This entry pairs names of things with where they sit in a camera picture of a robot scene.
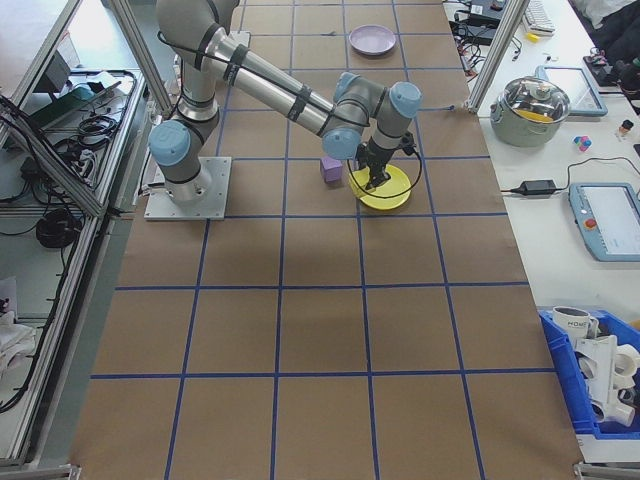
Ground black cable coil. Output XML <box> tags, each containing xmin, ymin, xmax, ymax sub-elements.
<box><xmin>34</xmin><ymin>207</ymin><xmax>84</xmax><ymax>251</ymax></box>

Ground aluminium profile bar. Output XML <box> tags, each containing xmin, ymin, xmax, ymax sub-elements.
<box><xmin>0</xmin><ymin>462</ymin><xmax>81</xmax><ymax>480</ymax></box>
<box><xmin>573</xmin><ymin>460</ymin><xmax>640</xmax><ymax>480</ymax></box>

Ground blue teach pendant tablet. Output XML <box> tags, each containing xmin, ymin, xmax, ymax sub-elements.
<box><xmin>568</xmin><ymin>182</ymin><xmax>640</xmax><ymax>263</ymax></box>
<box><xmin>535</xmin><ymin>64</ymin><xmax>609</xmax><ymax>119</ymax></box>

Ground white plastic pipe fitting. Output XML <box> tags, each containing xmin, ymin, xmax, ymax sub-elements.
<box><xmin>572</xmin><ymin>333</ymin><xmax>640</xmax><ymax>427</ymax></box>

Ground purple foam block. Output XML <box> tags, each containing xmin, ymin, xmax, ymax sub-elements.
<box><xmin>320</xmin><ymin>155</ymin><xmax>346</xmax><ymax>188</ymax></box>

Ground black clothed person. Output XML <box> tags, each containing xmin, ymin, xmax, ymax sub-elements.
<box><xmin>569</xmin><ymin>0</ymin><xmax>640</xmax><ymax>94</ymax></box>

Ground steel pot with glass lid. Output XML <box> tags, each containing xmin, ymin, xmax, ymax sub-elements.
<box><xmin>489</xmin><ymin>75</ymin><xmax>573</xmax><ymax>148</ymax></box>

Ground yellow plate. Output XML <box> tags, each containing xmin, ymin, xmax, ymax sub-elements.
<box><xmin>347</xmin><ymin>164</ymin><xmax>416</xmax><ymax>214</ymax></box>

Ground white crumpled cloth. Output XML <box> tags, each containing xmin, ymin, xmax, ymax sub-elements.
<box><xmin>0</xmin><ymin>277</ymin><xmax>37</xmax><ymax>372</ymax></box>

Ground aluminium profile post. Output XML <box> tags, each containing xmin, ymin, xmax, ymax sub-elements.
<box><xmin>462</xmin><ymin>0</ymin><xmax>532</xmax><ymax>117</ymax></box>

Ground white mug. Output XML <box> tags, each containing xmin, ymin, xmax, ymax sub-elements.
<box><xmin>551</xmin><ymin>305</ymin><xmax>601</xmax><ymax>342</ymax></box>

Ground small black electronics board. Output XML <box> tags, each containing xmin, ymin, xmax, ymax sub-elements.
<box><xmin>583</xmin><ymin>53</ymin><xmax>617</xmax><ymax>76</ymax></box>

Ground black computer box with label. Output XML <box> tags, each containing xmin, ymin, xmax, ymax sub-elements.
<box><xmin>464</xmin><ymin>0</ymin><xmax>507</xmax><ymax>24</ymax></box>

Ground blue plastic bin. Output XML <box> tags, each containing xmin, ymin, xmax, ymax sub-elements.
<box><xmin>538</xmin><ymin>307</ymin><xmax>640</xmax><ymax>437</ymax></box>

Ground green flat panel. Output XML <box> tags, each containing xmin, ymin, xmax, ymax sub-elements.
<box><xmin>27</xmin><ymin>82</ymin><xmax>124</xmax><ymax>134</ymax></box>

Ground white keyboard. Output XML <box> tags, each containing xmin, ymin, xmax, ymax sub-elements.
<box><xmin>522</xmin><ymin>0</ymin><xmax>557</xmax><ymax>37</ymax></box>

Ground yellow item inside pot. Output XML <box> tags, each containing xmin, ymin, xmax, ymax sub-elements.
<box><xmin>517</xmin><ymin>109</ymin><xmax>557</xmax><ymax>126</ymax></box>

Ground purple plate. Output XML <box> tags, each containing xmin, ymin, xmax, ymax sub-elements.
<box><xmin>348</xmin><ymin>24</ymin><xmax>399</xmax><ymax>58</ymax></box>

